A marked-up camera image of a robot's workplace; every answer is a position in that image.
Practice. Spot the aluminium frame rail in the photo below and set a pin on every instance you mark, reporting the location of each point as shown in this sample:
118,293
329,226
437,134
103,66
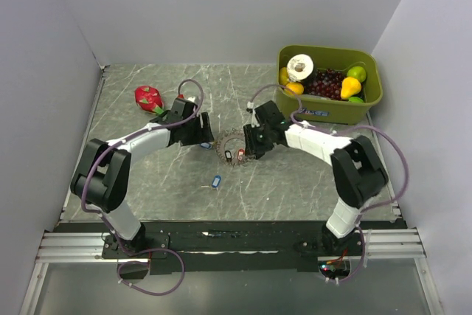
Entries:
76,247

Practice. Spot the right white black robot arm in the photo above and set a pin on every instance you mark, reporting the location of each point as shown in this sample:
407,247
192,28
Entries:
358,172

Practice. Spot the red dragon fruit toy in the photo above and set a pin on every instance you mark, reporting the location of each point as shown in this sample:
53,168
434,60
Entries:
149,99

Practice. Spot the yellow pear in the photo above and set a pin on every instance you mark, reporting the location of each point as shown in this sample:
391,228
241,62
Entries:
350,86

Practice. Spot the orange fruit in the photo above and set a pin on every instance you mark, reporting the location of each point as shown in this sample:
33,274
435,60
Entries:
294,88

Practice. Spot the red key tag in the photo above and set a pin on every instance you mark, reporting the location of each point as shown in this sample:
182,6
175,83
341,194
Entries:
241,155

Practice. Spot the blue key tag on ring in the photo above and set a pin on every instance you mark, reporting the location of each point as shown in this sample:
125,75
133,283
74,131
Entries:
206,145

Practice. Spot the green lime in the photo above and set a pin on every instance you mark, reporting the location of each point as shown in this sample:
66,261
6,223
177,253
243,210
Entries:
357,72

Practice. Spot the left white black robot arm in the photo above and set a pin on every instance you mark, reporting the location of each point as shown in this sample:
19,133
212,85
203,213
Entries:
102,174

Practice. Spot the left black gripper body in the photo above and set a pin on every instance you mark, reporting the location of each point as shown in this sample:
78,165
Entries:
194,133

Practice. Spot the loose blue key tag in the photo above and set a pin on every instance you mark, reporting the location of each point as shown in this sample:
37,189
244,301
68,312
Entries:
214,184

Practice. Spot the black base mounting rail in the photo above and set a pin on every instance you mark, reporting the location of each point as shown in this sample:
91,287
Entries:
169,246

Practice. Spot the yellow lemon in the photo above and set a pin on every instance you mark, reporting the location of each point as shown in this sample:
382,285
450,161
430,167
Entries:
283,78

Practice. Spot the dark red grapes bunch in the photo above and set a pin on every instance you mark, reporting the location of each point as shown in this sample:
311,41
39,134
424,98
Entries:
325,83

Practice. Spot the black key tag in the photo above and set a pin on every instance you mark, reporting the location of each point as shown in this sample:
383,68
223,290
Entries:
228,155

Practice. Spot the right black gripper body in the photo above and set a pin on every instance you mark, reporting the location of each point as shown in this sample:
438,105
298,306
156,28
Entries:
258,138

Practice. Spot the small green fruit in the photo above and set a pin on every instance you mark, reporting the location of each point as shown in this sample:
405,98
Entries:
355,99

